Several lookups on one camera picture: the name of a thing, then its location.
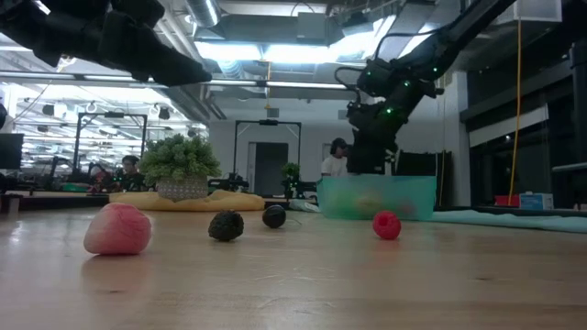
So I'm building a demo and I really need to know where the mustard yellow cloth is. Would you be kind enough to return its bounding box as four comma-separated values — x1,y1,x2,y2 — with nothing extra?
108,189,266,213

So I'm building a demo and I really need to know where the person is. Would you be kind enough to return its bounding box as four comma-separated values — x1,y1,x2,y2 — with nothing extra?
112,154,150,193
320,137,350,178

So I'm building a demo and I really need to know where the teal translucent plastic container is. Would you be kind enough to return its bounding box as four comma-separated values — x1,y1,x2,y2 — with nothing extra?
316,175,437,222

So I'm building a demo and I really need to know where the red toy raspberry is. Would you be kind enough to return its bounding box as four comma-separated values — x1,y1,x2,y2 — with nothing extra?
371,210,403,241

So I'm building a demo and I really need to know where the black aluminium table frame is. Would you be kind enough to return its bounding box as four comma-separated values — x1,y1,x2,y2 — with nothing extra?
0,191,111,215

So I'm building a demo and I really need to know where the pink toy peach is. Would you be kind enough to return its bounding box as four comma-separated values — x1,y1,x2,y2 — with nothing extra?
83,202,152,256

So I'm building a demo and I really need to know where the yellow hanging cable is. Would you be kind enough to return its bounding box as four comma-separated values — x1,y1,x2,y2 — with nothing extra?
507,17,524,207

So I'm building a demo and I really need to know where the long LED light bar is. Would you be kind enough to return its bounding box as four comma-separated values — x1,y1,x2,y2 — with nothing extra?
0,71,363,95

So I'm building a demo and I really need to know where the blue and white box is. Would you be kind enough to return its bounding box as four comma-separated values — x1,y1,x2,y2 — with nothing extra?
519,192,555,211

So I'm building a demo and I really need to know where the artificial green potted plant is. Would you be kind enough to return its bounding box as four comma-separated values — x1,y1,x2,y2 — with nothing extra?
138,133,223,203

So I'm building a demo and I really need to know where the small background potted plant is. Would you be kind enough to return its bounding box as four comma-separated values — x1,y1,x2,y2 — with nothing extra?
280,162,302,184

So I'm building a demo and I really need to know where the black robot station frame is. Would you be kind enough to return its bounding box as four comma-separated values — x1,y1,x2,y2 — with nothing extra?
72,112,149,182
233,119,303,198

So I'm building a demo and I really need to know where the red box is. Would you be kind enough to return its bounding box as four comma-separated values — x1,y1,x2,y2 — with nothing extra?
493,194,522,208

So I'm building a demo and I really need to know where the dark round plum toy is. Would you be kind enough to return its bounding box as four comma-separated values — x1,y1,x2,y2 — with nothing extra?
261,204,302,229

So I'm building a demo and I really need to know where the black monitor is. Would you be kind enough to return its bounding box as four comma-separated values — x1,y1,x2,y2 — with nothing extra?
396,149,453,178
0,132,24,171

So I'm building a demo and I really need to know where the black toy blackberry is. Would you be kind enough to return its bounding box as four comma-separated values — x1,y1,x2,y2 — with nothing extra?
207,209,245,243

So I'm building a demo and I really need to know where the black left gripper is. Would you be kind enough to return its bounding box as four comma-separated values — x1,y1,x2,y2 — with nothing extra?
0,0,213,87

